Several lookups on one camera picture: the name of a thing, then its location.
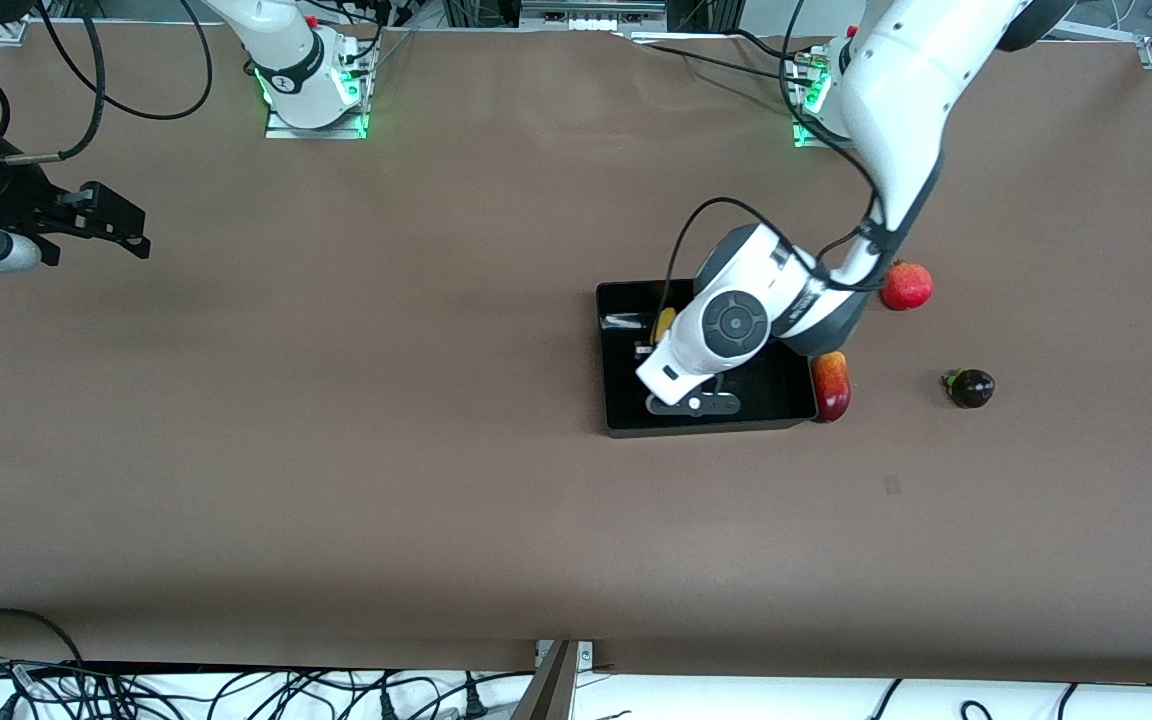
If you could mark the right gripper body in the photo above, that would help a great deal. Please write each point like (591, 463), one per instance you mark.
(18, 196)

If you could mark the yellow banana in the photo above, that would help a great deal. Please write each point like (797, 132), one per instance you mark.
(665, 324)

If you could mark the black plastic box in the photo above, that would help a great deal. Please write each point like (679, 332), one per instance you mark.
(626, 400)

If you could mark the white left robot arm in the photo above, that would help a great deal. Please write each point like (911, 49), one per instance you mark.
(896, 90)

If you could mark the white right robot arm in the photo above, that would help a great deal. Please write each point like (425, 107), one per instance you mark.
(286, 50)

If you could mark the red yellow mango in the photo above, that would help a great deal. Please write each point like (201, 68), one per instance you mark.
(833, 390)

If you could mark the brown table cover sheet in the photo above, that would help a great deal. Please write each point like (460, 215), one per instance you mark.
(536, 550)

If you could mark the red pomegranate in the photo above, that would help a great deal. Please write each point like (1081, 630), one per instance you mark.
(906, 286)

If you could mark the dark purple eggplant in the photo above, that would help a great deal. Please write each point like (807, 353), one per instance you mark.
(972, 388)

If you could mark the white power strip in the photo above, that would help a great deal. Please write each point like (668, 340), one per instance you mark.
(586, 20)

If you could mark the grey metal beam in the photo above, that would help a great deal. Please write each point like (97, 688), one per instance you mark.
(546, 690)

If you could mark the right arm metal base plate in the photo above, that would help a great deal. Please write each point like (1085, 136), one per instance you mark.
(341, 130)

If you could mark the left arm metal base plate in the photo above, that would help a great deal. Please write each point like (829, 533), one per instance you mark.
(804, 138)

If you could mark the small metal bracket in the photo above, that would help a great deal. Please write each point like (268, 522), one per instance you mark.
(586, 655)

